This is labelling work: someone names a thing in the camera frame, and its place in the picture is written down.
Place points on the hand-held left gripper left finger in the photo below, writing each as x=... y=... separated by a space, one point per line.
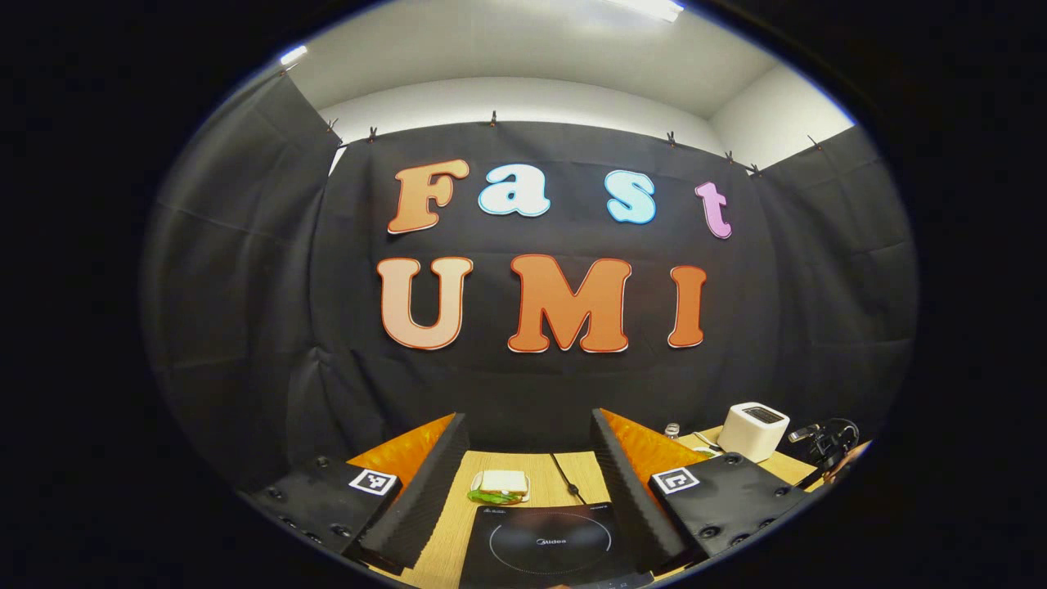
x=425 y=499

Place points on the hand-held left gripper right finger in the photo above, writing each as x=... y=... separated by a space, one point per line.
x=634 y=499

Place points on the black induction cooktop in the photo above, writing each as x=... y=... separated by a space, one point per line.
x=556 y=556

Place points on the stainless steel pot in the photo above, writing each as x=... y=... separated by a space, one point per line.
x=830 y=448

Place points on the clear plastic water bottle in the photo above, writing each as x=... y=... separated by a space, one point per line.
x=672 y=431

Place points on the white tray of beans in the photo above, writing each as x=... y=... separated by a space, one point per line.
x=705 y=446

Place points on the white sandwich plate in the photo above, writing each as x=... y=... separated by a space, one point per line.
x=527 y=493

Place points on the white toaster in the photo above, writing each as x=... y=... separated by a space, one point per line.
x=752 y=433

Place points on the black backdrop cloth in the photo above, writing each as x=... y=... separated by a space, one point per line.
x=245 y=327

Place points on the row of cloth clips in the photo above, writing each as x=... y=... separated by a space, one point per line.
x=493 y=119

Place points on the small ceiling light panel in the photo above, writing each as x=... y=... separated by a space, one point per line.
x=293 y=55

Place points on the large ceiling light panel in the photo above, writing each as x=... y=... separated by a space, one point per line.
x=650 y=6

